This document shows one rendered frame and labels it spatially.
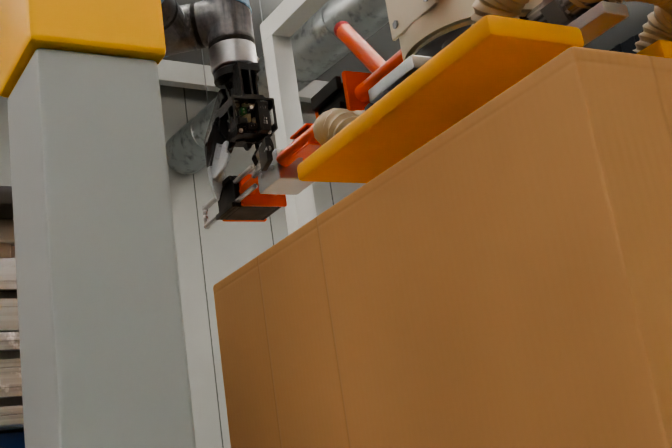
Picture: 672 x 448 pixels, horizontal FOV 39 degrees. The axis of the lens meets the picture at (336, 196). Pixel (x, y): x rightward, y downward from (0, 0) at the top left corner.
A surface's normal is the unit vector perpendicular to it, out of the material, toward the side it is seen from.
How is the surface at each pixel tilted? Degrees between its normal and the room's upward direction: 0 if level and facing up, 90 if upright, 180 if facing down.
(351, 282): 90
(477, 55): 180
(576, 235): 90
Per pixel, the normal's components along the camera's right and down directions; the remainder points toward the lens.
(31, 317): -0.85, -0.03
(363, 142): 0.14, 0.95
